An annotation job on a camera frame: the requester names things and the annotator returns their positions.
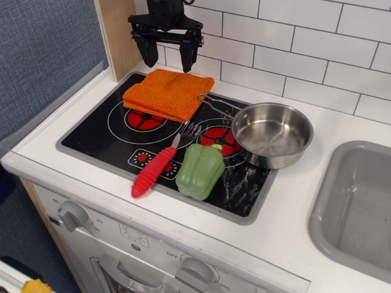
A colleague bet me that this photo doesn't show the black toy stove top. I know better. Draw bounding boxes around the black toy stove top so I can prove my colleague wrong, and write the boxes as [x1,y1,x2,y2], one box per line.
[56,73,277,225]

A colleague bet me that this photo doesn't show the grey oven knob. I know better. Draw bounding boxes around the grey oven knob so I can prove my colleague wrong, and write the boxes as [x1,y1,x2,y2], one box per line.
[175,258,214,292]
[58,201,89,232]

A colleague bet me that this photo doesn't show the grey left oven knob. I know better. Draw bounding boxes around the grey left oven knob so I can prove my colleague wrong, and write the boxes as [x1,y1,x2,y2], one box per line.
[58,201,89,232]

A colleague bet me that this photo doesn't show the green toy bell pepper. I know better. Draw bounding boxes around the green toy bell pepper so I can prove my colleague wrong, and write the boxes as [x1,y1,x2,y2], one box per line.
[175,143,225,201]

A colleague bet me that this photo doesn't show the yellow object at corner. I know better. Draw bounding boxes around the yellow object at corner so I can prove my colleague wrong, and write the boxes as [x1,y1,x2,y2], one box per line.
[21,279,53,293]

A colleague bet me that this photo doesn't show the wooden side panel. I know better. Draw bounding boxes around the wooden side panel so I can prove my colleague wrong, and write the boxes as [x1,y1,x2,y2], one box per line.
[94,0,142,82]

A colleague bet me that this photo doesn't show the fork with red handle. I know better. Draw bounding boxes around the fork with red handle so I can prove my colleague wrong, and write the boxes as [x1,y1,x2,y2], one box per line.
[131,121,202,198]

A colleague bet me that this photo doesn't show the stainless steel toy pan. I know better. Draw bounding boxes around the stainless steel toy pan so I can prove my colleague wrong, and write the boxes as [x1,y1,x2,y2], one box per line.
[197,93,313,170]

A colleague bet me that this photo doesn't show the grey toy sink basin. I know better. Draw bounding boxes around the grey toy sink basin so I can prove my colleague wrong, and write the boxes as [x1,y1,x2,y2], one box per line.
[309,141,390,283]

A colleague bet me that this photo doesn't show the orange folded cloth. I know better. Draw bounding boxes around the orange folded cloth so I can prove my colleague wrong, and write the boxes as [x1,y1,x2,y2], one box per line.
[123,69,214,123]

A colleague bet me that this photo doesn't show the grey right oven knob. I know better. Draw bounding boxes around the grey right oven knob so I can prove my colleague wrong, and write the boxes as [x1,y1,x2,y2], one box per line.
[175,258,214,292]

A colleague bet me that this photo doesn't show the grey oven door handle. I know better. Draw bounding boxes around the grey oven door handle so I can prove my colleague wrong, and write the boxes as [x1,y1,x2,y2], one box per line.
[98,253,227,293]

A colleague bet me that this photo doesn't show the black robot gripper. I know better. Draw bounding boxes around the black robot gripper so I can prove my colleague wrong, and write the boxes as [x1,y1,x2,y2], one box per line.
[128,0,203,73]

